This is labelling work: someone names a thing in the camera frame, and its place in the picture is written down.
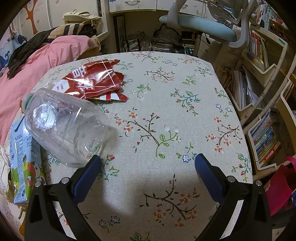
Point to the white desk with drawers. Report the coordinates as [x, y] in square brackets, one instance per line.
[148, 4]

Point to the pink blanket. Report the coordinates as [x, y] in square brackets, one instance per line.
[34, 76]

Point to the pile of magazines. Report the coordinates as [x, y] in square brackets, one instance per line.
[159, 44]

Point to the beige striped pillow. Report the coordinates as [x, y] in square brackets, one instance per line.
[69, 29]

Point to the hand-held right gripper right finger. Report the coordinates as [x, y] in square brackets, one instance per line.
[208, 178]

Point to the white book cart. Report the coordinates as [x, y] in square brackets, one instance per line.
[254, 67]

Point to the clear plastic bottle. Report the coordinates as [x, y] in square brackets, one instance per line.
[64, 125]

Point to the whale print curtain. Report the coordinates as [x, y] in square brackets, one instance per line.
[7, 53]

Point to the row of colourful books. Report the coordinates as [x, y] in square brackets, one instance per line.
[266, 139]

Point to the beige tote bag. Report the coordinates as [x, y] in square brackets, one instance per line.
[78, 17]

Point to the pink bag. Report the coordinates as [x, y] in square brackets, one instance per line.
[282, 185]

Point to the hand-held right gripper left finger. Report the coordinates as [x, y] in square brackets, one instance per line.
[87, 178]

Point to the black jacket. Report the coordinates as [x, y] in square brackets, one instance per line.
[25, 47]

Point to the red snack bag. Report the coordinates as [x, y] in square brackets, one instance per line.
[92, 78]

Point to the blue white office chair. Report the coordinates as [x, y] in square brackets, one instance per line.
[208, 25]

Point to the blue green milk carton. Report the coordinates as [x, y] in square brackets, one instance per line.
[23, 162]

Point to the floral tablecloth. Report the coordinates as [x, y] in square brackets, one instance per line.
[161, 115]

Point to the white wardrobe with tree sticker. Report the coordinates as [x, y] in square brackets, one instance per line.
[57, 9]

